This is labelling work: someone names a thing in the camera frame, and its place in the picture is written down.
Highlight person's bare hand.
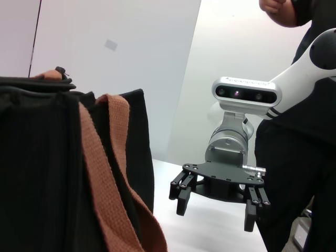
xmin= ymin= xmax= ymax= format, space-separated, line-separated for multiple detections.
xmin=258 ymin=0 xmax=286 ymax=14

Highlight person's bare forearm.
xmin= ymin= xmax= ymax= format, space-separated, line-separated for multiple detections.
xmin=271 ymin=0 xmax=302 ymax=27

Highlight grey box device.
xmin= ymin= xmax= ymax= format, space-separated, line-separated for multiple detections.
xmin=293 ymin=207 xmax=313 ymax=249

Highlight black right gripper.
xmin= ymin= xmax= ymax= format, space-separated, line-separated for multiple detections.
xmin=169 ymin=162 xmax=271 ymax=232

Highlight person in black clothes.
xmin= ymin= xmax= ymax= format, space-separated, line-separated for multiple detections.
xmin=253 ymin=0 xmax=336 ymax=252

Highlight black food bag brown straps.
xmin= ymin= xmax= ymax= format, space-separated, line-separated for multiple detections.
xmin=0 ymin=66 xmax=169 ymax=252

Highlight right gripper cable silver plugs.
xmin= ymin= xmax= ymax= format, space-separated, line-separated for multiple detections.
xmin=241 ymin=164 xmax=267 ymax=177

